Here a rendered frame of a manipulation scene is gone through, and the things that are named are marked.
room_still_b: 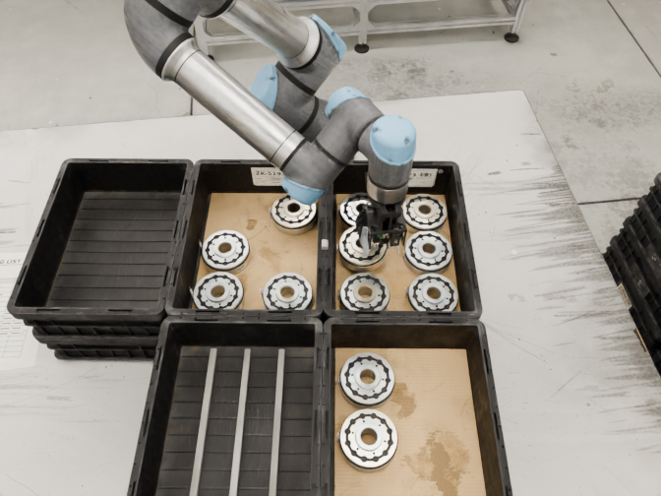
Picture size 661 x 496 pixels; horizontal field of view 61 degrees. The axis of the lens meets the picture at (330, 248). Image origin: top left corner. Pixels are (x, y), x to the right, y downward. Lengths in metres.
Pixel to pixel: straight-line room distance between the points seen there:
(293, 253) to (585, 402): 0.70
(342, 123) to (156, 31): 0.35
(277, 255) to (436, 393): 0.45
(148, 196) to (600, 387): 1.11
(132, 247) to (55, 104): 1.89
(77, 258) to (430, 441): 0.84
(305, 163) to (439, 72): 2.13
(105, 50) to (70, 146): 1.64
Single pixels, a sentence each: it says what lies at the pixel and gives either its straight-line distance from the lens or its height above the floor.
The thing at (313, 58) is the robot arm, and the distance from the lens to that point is 1.31.
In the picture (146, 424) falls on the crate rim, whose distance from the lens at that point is 1.03.
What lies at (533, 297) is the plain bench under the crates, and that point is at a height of 0.70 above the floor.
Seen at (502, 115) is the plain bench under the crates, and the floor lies 0.70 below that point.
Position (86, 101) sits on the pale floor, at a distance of 3.10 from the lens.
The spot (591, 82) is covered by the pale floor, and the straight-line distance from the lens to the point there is 3.25.
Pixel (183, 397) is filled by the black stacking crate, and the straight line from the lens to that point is 1.13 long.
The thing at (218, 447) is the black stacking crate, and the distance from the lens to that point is 1.08.
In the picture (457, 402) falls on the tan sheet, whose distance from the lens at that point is 1.11.
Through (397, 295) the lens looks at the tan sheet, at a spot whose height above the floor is 0.83.
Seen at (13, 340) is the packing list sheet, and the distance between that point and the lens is 1.46.
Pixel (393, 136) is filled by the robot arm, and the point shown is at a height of 1.23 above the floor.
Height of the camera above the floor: 1.86
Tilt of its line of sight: 55 degrees down
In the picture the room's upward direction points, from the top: straight up
